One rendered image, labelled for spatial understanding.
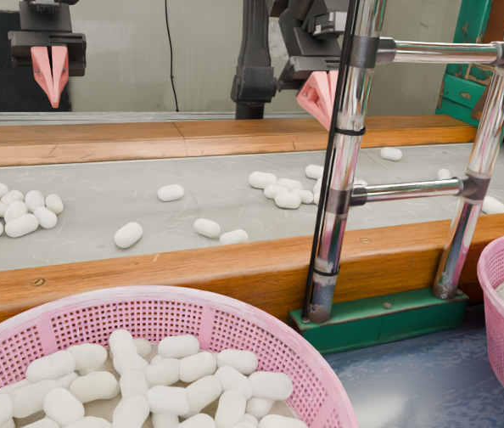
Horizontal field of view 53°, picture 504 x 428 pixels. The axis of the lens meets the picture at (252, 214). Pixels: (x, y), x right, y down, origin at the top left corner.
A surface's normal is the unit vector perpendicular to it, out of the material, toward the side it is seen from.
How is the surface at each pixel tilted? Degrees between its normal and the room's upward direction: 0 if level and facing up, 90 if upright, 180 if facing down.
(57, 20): 40
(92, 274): 0
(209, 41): 90
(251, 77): 80
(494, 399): 0
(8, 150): 45
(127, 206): 0
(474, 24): 90
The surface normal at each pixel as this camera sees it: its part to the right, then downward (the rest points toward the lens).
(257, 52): 0.23, 0.27
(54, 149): 0.30, -0.32
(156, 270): 0.07, -0.89
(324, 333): 0.35, 0.44
